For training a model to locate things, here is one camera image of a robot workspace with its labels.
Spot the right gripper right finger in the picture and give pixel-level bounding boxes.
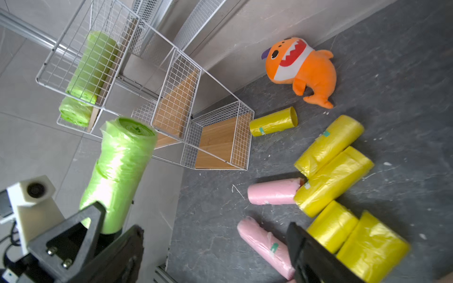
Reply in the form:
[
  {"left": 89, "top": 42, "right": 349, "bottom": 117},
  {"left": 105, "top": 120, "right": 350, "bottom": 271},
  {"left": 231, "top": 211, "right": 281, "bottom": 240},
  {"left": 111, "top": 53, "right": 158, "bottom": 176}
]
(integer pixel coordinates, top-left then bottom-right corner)
[{"left": 286, "top": 222, "right": 363, "bottom": 283}]

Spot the green roll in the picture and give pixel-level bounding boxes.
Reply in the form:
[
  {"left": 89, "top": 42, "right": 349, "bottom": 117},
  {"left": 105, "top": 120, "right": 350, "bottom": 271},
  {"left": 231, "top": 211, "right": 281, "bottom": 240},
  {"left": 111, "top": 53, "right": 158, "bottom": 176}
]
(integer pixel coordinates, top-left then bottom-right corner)
[
  {"left": 59, "top": 97, "right": 93, "bottom": 127},
  {"left": 66, "top": 31, "right": 118, "bottom": 104},
  {"left": 80, "top": 117, "right": 158, "bottom": 235}
]

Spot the orange shark plush toy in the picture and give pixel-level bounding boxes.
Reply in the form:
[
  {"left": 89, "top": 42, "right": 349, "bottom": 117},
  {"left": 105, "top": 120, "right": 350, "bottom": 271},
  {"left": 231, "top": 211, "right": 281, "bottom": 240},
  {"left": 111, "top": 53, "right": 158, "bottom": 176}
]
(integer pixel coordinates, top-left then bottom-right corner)
[{"left": 261, "top": 37, "right": 337, "bottom": 109}]

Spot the yellow roll near shelf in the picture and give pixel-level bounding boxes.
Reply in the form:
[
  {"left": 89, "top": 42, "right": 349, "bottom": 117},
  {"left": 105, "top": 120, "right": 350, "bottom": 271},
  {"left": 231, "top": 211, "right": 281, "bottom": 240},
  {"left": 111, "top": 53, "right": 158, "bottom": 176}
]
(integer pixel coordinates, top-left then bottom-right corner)
[{"left": 250, "top": 107, "right": 298, "bottom": 137}]

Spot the white wire wall basket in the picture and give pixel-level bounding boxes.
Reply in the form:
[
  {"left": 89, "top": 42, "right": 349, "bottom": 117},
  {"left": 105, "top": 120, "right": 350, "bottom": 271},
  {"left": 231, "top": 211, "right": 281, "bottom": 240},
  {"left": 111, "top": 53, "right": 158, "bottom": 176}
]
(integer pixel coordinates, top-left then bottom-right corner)
[{"left": 127, "top": 1, "right": 225, "bottom": 57}]

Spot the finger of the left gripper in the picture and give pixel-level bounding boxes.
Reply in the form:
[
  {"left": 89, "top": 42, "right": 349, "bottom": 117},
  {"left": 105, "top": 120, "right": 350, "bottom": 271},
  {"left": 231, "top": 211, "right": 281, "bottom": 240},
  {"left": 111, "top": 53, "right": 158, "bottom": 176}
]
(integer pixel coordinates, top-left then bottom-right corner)
[{"left": 27, "top": 202, "right": 106, "bottom": 279}]

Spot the pink roll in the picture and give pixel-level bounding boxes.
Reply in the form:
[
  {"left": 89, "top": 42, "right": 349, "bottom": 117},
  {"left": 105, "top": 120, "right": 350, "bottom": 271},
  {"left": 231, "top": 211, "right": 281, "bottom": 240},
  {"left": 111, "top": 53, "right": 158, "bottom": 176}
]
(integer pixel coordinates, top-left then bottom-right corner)
[
  {"left": 247, "top": 178, "right": 305, "bottom": 205},
  {"left": 237, "top": 216, "right": 295, "bottom": 280}
]

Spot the yellow roll middle right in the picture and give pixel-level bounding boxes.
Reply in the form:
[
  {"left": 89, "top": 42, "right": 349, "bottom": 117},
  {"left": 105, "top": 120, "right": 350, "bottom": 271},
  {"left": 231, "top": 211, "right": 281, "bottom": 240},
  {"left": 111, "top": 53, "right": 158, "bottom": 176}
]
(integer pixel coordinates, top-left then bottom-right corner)
[{"left": 336, "top": 211, "right": 411, "bottom": 283}]

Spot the white wire three-tier shelf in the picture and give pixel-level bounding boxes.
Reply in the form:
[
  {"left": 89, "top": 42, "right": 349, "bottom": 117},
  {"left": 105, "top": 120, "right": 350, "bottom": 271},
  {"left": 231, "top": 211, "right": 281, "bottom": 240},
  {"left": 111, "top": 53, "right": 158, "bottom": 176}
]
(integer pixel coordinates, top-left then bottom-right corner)
[{"left": 36, "top": 1, "right": 254, "bottom": 171}]

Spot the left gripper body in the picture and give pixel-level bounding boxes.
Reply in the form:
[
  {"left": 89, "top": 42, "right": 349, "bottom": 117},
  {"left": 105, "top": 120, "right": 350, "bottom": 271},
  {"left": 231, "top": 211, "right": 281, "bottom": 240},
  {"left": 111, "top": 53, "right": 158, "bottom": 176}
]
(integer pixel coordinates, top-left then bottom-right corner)
[{"left": 0, "top": 226, "right": 47, "bottom": 283}]

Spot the yellow roll middle left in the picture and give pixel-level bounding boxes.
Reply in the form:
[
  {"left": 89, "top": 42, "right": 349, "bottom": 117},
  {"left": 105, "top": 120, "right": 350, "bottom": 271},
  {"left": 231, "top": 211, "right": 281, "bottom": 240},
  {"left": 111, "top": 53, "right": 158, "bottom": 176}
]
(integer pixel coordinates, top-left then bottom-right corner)
[{"left": 307, "top": 200, "right": 359, "bottom": 254}]

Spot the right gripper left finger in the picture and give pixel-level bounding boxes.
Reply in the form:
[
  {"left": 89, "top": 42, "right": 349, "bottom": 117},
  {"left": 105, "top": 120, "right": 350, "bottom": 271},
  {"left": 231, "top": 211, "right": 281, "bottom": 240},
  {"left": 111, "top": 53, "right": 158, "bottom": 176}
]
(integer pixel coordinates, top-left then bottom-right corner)
[{"left": 69, "top": 225, "right": 144, "bottom": 283}]

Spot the yellow roll upper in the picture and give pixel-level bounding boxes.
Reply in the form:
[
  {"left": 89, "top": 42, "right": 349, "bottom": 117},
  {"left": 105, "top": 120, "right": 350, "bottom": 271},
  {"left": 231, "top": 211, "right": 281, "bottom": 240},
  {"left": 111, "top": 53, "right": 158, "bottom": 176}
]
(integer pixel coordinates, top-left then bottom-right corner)
[{"left": 294, "top": 115, "right": 365, "bottom": 179}]

